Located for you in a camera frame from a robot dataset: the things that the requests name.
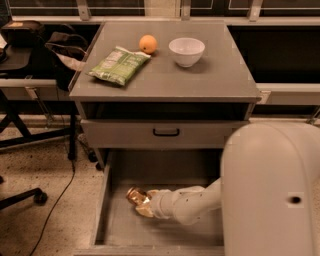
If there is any black drawer handle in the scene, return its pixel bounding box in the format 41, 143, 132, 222
152, 128, 180, 137

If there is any orange fruit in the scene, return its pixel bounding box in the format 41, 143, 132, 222
139, 35, 157, 54

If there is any grey drawer cabinet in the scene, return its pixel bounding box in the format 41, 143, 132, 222
70, 21, 260, 165

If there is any green chip bag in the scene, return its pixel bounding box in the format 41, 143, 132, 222
88, 46, 151, 86

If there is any black desk frame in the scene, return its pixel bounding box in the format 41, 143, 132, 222
0, 77, 78, 161

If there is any dark backpack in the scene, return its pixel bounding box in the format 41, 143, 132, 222
45, 32, 88, 91

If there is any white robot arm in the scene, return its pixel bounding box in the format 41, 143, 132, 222
136, 122, 320, 256

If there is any orange soda can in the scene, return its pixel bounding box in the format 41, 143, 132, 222
126, 187, 150, 207

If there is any closed grey top drawer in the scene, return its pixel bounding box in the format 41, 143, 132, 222
81, 119, 247, 149

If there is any white bowl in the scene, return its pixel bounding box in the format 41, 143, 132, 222
169, 37, 205, 68

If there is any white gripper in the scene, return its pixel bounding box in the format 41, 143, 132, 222
135, 189, 173, 219

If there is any black office chair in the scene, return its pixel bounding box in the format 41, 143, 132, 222
0, 188, 48, 210

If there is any black floor cable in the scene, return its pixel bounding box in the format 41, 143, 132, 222
28, 96, 77, 256

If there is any open grey middle drawer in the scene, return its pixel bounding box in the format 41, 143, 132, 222
74, 149, 224, 256

